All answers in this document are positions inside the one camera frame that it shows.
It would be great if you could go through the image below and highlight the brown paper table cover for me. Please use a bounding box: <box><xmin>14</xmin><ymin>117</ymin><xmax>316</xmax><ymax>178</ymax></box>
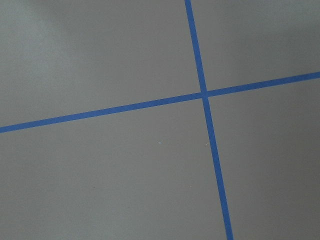
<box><xmin>0</xmin><ymin>0</ymin><xmax>320</xmax><ymax>240</ymax></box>

